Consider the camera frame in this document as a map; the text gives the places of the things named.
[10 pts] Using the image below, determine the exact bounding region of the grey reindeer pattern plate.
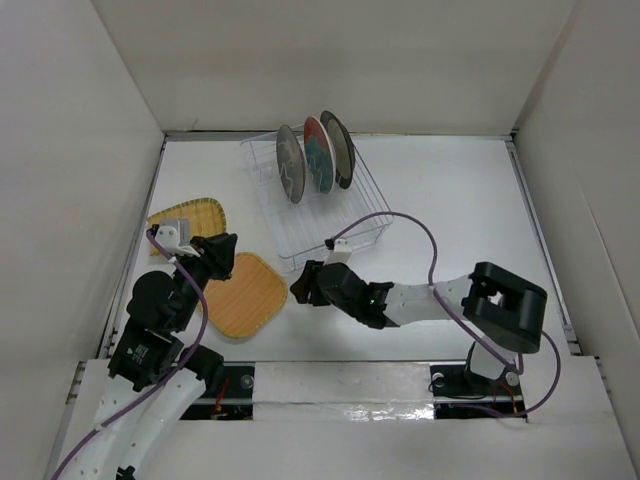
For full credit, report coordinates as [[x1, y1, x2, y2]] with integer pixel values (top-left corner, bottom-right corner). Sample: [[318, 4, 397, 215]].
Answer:
[[276, 124, 306, 204]]

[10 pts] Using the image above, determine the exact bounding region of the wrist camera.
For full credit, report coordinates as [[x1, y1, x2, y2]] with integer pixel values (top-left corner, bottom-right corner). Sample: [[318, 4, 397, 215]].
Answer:
[[324, 238, 353, 265], [150, 218, 194, 255]]

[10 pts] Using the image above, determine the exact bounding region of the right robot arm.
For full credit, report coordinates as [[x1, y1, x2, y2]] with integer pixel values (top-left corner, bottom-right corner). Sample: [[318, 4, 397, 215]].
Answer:
[[290, 261, 548, 393]]

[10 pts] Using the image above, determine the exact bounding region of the brown rimmed cream plate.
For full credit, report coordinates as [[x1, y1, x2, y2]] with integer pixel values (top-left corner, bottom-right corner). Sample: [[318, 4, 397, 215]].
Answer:
[[320, 110, 356, 190]]

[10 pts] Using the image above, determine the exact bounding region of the square bamboo tray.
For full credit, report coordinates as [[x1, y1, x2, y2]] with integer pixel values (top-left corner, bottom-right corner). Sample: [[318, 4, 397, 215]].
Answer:
[[204, 252, 288, 340], [147, 197, 227, 257]]

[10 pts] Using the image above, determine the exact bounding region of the red teal floral plate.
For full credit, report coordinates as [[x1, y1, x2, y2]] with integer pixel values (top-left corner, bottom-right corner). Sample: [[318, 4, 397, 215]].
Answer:
[[303, 116, 335, 194]]

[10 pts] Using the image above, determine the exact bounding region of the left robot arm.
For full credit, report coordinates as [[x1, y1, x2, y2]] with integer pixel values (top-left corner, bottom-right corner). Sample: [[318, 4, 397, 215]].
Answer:
[[52, 225, 238, 479]]

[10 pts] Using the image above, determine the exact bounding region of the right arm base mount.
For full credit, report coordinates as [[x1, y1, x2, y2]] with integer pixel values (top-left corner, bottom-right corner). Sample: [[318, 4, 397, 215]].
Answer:
[[428, 362, 526, 420]]

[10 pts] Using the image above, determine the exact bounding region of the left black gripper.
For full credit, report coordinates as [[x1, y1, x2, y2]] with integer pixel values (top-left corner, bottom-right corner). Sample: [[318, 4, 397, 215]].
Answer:
[[174, 231, 237, 329]]

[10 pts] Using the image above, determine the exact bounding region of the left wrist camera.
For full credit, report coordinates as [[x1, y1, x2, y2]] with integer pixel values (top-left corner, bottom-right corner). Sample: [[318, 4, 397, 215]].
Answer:
[[150, 218, 194, 255]]

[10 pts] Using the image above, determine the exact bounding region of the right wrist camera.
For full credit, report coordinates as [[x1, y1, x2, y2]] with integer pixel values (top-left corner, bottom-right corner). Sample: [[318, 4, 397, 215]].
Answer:
[[324, 238, 353, 265]]

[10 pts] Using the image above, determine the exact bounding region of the white wire dish rack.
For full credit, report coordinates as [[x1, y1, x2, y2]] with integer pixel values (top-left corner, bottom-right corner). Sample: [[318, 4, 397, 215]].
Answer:
[[240, 132, 389, 272]]

